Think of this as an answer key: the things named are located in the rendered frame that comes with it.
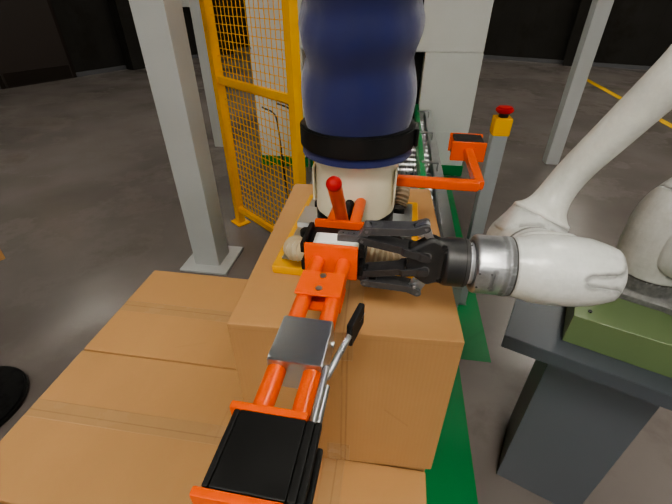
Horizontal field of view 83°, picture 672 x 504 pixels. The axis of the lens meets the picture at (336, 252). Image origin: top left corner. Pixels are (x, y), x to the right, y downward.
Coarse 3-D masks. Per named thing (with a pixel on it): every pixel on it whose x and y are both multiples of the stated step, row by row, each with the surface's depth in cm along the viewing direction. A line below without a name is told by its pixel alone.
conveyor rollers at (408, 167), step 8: (424, 128) 296; (424, 136) 281; (424, 144) 266; (424, 152) 252; (408, 160) 245; (416, 160) 244; (400, 168) 231; (408, 168) 230; (416, 168) 230; (432, 200) 200
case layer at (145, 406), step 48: (144, 288) 137; (192, 288) 137; (240, 288) 137; (96, 336) 118; (144, 336) 118; (192, 336) 118; (96, 384) 104; (144, 384) 104; (192, 384) 104; (48, 432) 92; (96, 432) 92; (144, 432) 92; (192, 432) 92; (0, 480) 83; (48, 480) 83; (96, 480) 83; (144, 480) 83; (192, 480) 83; (336, 480) 83; (384, 480) 83
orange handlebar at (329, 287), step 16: (400, 176) 83; (416, 176) 83; (480, 176) 83; (304, 272) 54; (320, 272) 54; (336, 272) 55; (304, 288) 51; (320, 288) 50; (336, 288) 51; (304, 304) 49; (320, 304) 52; (336, 304) 49; (336, 320) 48; (272, 368) 40; (272, 384) 39; (304, 384) 39; (256, 400) 37; (272, 400) 38; (304, 400) 37
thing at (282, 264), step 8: (312, 200) 100; (296, 224) 90; (296, 232) 86; (304, 232) 81; (280, 256) 79; (280, 264) 77; (288, 264) 77; (296, 264) 77; (280, 272) 77; (288, 272) 77; (296, 272) 76
